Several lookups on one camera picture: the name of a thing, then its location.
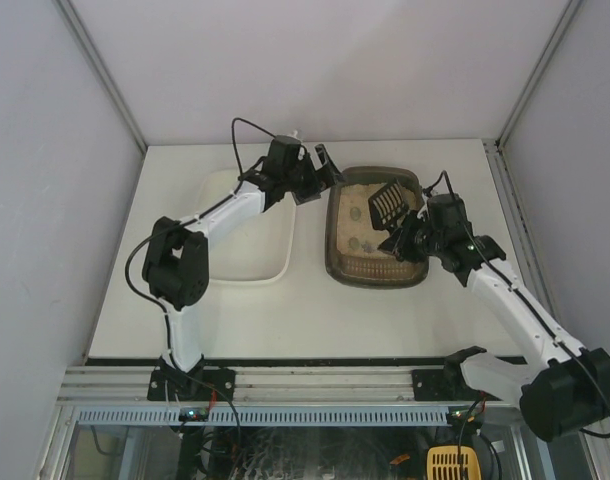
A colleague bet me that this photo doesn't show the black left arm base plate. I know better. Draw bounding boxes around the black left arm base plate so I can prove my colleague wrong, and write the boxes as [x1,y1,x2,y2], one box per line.
[146,365,236,402]

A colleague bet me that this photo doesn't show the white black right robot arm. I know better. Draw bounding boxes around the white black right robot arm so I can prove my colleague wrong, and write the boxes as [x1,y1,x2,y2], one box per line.
[368,183,610,442]

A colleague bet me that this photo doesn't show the black slotted litter scoop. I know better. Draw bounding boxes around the black slotted litter scoop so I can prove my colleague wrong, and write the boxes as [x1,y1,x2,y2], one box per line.
[368,180,410,233]

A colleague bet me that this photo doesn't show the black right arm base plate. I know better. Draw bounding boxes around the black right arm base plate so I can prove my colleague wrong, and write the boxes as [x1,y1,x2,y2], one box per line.
[411,369,498,402]

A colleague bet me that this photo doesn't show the black right camera cable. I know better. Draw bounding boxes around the black right camera cable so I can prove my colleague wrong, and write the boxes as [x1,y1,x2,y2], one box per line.
[422,169,610,439]

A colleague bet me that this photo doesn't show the grey slotted cable duct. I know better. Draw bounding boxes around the grey slotted cable duct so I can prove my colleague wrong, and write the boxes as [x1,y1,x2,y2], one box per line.
[77,405,456,427]

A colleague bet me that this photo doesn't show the black left camera cable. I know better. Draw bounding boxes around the black left camera cable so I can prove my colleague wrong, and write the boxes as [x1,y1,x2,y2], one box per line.
[124,117,281,314]

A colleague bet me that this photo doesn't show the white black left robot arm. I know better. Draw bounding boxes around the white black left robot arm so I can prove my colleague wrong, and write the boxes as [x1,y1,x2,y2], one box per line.
[142,135,344,373]

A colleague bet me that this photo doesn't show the black camera cable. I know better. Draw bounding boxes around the black camera cable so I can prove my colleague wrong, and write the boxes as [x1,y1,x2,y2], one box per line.
[124,117,281,314]
[422,169,610,439]

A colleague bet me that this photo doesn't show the yellow slotted litter scoop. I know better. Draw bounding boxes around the yellow slotted litter scoop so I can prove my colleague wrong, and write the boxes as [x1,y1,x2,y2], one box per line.
[426,445,482,480]

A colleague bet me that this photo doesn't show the aluminium front frame rail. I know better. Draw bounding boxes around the aluminium front frame rail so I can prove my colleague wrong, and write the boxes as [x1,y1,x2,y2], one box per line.
[57,365,439,406]

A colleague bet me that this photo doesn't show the white plastic waste tray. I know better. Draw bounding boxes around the white plastic waste tray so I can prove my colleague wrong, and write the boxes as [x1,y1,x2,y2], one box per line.
[189,170,296,285]

